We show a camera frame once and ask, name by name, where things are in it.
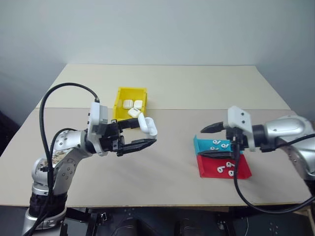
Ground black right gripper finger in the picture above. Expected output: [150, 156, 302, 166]
[197, 150, 234, 161]
[200, 121, 225, 134]

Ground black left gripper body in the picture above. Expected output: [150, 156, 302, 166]
[98, 119, 126, 157]

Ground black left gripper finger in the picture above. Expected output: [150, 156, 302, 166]
[118, 118, 141, 131]
[116, 138, 158, 157]

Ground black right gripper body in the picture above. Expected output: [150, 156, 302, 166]
[224, 126, 249, 152]

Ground yellow plastic bin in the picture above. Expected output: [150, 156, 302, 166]
[112, 87, 149, 122]

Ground red plastic tray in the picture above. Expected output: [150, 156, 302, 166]
[196, 153, 252, 178]

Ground blue plastic tray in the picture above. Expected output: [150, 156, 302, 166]
[193, 134, 233, 156]

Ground dark rounded shape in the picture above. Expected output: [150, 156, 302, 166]
[175, 217, 223, 236]

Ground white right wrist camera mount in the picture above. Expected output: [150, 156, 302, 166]
[226, 105, 257, 151]

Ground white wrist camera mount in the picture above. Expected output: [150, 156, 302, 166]
[226, 105, 257, 151]
[87, 101, 109, 157]

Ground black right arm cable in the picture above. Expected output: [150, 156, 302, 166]
[230, 127, 315, 214]

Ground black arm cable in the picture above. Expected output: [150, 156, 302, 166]
[230, 127, 315, 214]
[23, 82, 101, 236]

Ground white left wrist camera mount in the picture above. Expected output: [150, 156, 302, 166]
[87, 101, 109, 157]

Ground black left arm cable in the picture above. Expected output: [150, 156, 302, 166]
[23, 82, 101, 236]

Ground black metal frame under table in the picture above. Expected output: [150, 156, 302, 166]
[60, 206, 315, 236]

